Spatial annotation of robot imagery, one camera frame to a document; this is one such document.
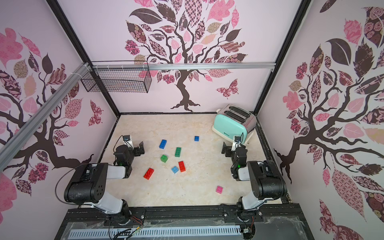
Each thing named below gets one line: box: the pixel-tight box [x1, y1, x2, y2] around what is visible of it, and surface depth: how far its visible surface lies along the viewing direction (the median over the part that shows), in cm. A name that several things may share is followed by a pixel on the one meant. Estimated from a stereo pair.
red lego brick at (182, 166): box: [178, 161, 186, 173], surface depth 91 cm
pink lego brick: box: [215, 185, 223, 194], surface depth 83 cm
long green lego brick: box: [175, 147, 182, 158], surface depth 99 cm
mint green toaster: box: [212, 104, 257, 144], surface depth 97 cm
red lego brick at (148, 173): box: [143, 167, 155, 180], surface depth 89 cm
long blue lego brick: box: [159, 139, 167, 150], surface depth 102 cm
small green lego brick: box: [160, 154, 168, 163], surface depth 94 cm
